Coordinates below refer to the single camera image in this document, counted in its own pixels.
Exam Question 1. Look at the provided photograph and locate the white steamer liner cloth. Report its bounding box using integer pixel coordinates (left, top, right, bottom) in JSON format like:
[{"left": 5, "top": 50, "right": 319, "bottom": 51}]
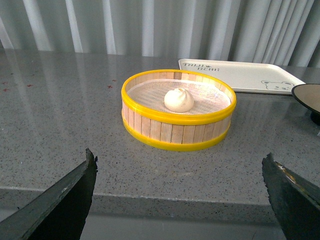
[{"left": 127, "top": 79, "right": 231, "bottom": 115}]

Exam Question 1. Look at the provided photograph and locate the yellow-rimmed bamboo steamer basket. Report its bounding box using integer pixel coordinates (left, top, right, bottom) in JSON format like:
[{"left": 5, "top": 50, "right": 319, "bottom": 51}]
[{"left": 121, "top": 69, "right": 237, "bottom": 151}]

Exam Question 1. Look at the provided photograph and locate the white steamed bun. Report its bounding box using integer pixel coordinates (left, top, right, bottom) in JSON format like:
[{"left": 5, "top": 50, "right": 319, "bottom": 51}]
[{"left": 164, "top": 88, "right": 195, "bottom": 113}]

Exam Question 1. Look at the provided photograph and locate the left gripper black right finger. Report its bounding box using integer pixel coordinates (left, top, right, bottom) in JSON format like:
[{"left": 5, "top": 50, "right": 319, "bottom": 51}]
[{"left": 262, "top": 153, "right": 320, "bottom": 240}]

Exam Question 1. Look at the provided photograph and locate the brown plate with black rim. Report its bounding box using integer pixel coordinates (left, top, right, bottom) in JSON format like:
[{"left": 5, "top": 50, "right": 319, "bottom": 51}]
[{"left": 291, "top": 83, "right": 320, "bottom": 126}]

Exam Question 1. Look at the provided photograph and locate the grey pleated curtain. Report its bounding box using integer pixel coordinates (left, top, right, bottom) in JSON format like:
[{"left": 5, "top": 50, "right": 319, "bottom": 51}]
[{"left": 0, "top": 0, "right": 320, "bottom": 68}]

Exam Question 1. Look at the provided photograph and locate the white bear-print tray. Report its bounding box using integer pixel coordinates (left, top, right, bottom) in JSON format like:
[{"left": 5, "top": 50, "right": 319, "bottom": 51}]
[{"left": 178, "top": 59, "right": 304, "bottom": 95}]

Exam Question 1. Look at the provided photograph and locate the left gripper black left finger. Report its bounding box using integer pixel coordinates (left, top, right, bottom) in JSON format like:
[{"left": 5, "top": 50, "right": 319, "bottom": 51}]
[{"left": 0, "top": 148, "right": 98, "bottom": 240}]

